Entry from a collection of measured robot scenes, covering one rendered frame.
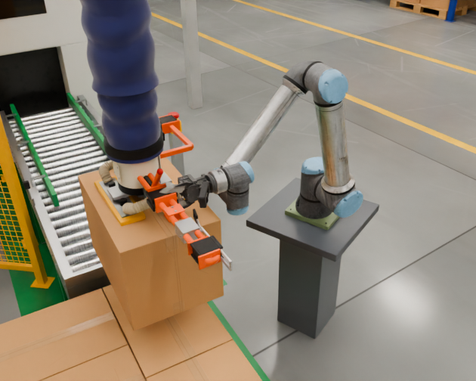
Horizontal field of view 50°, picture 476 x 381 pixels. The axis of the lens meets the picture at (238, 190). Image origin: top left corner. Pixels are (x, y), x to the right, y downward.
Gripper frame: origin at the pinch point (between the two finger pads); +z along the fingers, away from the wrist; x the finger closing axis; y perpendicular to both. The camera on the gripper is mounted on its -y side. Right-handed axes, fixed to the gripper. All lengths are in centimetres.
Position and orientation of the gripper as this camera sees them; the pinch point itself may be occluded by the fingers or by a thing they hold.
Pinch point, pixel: (164, 201)
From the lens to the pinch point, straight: 185.9
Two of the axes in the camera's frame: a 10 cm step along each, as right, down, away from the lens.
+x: -0.3, -8.4, -5.4
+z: -8.7, 2.9, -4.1
